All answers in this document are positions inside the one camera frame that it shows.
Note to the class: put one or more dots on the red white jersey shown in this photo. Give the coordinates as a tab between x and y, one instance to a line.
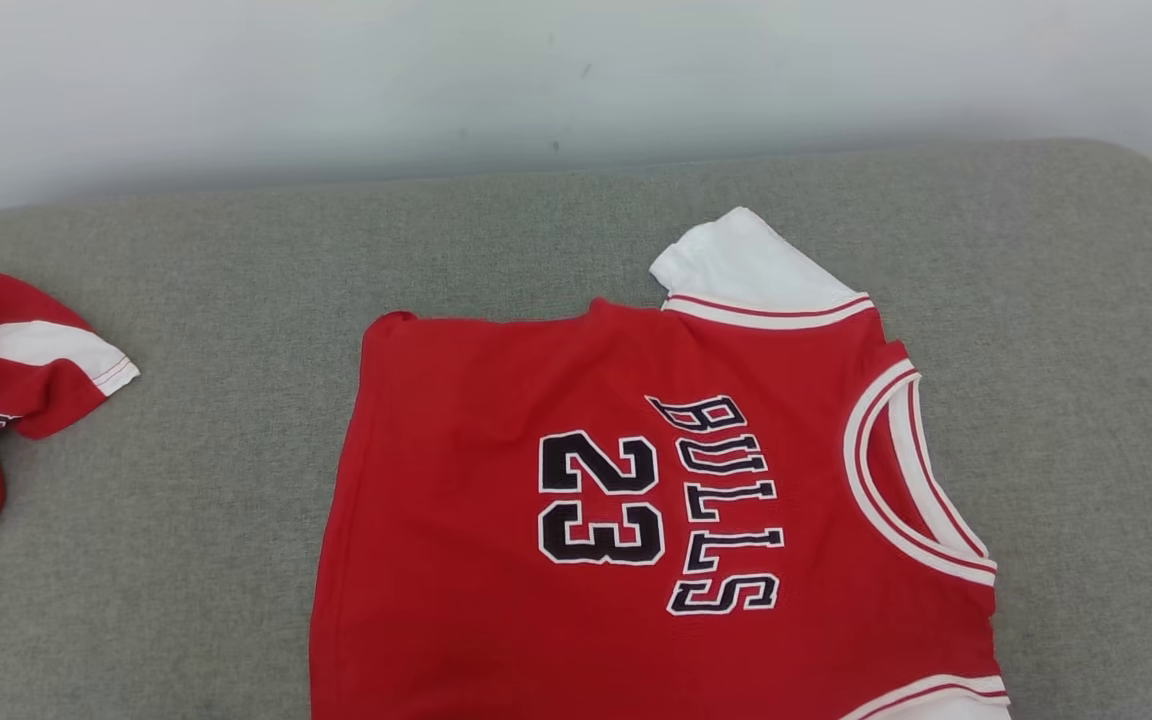
36	395

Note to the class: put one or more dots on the red Bulls 23 jersey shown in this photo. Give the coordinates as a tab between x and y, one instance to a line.
486	600

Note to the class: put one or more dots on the grey fabric sofa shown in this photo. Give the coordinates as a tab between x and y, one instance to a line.
186	500

